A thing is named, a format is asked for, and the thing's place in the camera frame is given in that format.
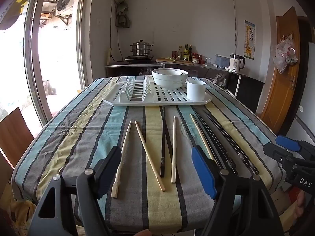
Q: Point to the steel steamer pot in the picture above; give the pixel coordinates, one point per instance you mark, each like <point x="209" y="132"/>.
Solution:
<point x="140" y="48"/>

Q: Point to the small white bowl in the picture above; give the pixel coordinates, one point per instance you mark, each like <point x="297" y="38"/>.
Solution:
<point x="167" y="72"/>

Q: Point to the wooden door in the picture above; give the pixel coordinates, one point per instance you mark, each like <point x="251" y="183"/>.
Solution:
<point x="280" y="78"/>

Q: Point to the wooden chopstick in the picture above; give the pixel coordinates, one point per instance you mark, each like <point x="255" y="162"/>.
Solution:
<point x="174" y="150"/>
<point x="149" y="157"/>
<point x="201" y="134"/>
<point x="122" y="157"/>

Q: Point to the cardboard box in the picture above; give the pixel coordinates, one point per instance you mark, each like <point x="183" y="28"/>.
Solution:
<point x="283" y="201"/>

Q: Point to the knotted beige curtain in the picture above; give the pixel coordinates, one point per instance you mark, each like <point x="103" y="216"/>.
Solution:
<point x="122" y="17"/>

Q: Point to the large white bowl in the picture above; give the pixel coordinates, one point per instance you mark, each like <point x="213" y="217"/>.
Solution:
<point x="169" y="83"/>

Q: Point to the person's right hand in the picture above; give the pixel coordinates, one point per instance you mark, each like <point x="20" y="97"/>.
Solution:
<point x="301" y="205"/>

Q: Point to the giraffe wall poster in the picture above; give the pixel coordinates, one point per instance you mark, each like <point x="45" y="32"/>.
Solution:
<point x="249" y="39"/>

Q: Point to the black induction cooker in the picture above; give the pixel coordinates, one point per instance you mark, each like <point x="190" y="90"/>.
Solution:
<point x="137" y="58"/>

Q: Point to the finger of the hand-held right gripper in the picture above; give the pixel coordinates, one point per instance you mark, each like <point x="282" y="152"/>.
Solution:
<point x="275" y="152"/>
<point x="288" y="143"/>

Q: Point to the striped tablecloth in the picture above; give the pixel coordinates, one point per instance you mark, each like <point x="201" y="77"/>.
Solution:
<point x="137" y="201"/>

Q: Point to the hanging plastic bag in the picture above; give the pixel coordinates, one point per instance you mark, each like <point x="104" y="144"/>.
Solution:
<point x="284" y="54"/>

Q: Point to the small red seasoning bottle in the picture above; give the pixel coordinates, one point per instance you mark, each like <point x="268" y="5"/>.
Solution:
<point x="174" y="55"/>

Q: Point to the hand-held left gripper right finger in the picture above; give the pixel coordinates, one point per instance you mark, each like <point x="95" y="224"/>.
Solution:
<point x="204" y="172"/>

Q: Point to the black chopstick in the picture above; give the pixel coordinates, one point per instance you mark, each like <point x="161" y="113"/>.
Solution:
<point x="208" y="140"/>
<point x="226" y="140"/>
<point x="218" y="140"/>
<point x="213" y="140"/>
<point x="231" y="140"/>
<point x="163" y="142"/>

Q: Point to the drinking glass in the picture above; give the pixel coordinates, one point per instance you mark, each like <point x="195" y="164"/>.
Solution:
<point x="209" y="61"/>

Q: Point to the yellow label oil bottle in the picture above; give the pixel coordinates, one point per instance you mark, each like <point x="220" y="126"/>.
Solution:
<point x="186" y="52"/>

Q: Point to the clear seasoning bottle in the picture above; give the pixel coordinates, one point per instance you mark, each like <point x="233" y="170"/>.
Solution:
<point x="180" y="53"/>

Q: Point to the dark green glass bottle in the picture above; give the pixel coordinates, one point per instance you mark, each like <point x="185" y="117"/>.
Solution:
<point x="190" y="54"/>

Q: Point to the white dish rack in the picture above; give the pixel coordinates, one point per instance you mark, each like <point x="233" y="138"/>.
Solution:
<point x="169" y="97"/>

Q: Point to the steel stove stand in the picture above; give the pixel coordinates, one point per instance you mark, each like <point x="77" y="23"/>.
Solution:
<point x="128" y="66"/>

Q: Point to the sliding glass door frame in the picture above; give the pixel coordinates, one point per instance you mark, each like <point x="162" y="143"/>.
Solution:
<point x="30" y="54"/>

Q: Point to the wooden cutting board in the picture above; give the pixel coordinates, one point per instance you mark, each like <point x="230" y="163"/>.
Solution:
<point x="176" y="61"/>

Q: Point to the white patterned jar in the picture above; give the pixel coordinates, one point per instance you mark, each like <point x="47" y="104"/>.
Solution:
<point x="196" y="60"/>

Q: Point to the outdoor air conditioner unit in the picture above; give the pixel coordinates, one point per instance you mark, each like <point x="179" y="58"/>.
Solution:
<point x="64" y="2"/>

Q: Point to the beige power strip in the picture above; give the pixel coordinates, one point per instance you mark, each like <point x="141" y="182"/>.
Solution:
<point x="109" y="56"/>

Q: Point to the white cup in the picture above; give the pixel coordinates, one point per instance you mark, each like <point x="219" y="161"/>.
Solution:
<point x="196" y="92"/>

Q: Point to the blue grey plastic container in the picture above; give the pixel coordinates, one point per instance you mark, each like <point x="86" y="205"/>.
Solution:
<point x="222" y="61"/>

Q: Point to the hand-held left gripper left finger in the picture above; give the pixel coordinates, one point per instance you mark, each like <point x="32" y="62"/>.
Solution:
<point x="108" y="172"/>

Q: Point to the crumpled plastic bag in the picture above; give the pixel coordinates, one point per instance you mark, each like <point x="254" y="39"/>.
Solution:
<point x="221" y="81"/>

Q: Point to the person's left hand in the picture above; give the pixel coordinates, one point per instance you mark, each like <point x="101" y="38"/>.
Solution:
<point x="143" y="233"/>

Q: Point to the white electric kettle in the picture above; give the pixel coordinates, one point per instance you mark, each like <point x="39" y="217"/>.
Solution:
<point x="235" y="64"/>

